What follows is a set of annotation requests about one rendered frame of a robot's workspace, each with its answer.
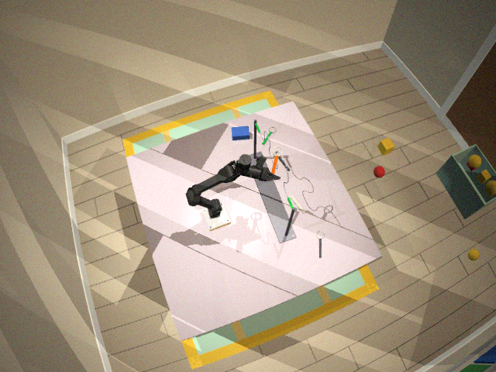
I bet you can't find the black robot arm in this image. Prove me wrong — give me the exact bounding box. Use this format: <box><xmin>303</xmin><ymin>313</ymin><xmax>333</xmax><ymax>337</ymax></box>
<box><xmin>185</xmin><ymin>154</ymin><xmax>267</xmax><ymax>219</ymax></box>

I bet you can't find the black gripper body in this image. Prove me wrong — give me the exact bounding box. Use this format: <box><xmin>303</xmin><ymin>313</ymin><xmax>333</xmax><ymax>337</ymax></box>
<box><xmin>247</xmin><ymin>165</ymin><xmax>269</xmax><ymax>181</ymax></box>

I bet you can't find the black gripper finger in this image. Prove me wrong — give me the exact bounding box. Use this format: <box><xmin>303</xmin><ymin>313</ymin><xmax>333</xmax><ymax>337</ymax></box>
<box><xmin>266</xmin><ymin>169</ymin><xmax>281</xmax><ymax>181</ymax></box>

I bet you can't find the blue rectangular block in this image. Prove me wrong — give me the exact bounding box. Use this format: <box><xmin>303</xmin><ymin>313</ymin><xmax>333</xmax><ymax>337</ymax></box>
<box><xmin>231</xmin><ymin>126</ymin><xmax>250</xmax><ymax>140</ymax></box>

